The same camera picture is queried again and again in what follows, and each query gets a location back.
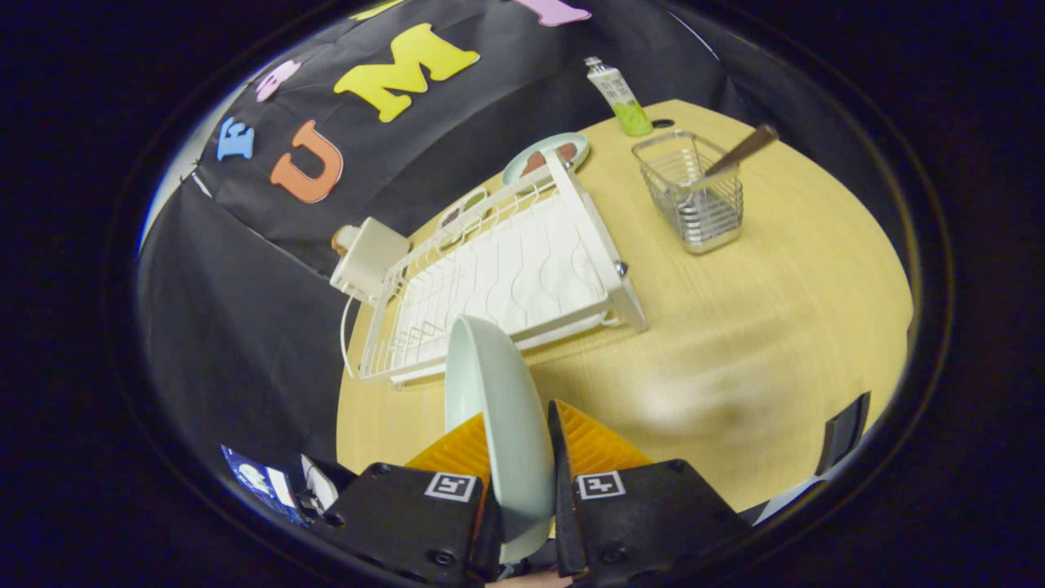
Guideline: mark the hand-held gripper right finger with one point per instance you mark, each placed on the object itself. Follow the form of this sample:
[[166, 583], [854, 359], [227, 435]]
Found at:
[[637, 523]]

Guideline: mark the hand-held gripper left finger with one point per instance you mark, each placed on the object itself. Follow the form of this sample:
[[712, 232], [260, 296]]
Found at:
[[408, 523]]

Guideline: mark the pale green plate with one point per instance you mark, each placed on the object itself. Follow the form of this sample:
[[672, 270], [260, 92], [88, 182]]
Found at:
[[506, 408]]

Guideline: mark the white dish rack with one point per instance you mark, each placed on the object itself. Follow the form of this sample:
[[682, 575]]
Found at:
[[506, 278]]

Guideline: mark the white two-part sauce dish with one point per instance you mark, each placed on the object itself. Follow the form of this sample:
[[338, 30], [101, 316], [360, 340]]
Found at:
[[465, 206]]

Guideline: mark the green plate with food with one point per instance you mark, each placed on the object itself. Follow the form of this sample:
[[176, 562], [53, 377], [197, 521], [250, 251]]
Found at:
[[571, 140]]

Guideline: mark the computer monitor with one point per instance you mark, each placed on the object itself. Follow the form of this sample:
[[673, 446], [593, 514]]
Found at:
[[257, 482]]

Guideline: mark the black rectangular object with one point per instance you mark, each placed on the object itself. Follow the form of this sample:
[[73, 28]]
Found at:
[[845, 433]]

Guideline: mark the white toaster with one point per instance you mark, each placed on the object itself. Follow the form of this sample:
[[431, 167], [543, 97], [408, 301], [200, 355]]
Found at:
[[367, 257]]

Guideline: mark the brown bread slice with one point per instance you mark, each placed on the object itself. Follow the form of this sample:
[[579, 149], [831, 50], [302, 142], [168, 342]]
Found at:
[[343, 239]]

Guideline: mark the brown food piece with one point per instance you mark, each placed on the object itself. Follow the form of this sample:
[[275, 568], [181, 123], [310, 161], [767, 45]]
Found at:
[[566, 150], [535, 162]]

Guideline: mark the clear bottle with green liquid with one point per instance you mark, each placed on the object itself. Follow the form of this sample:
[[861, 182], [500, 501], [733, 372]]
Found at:
[[620, 96]]

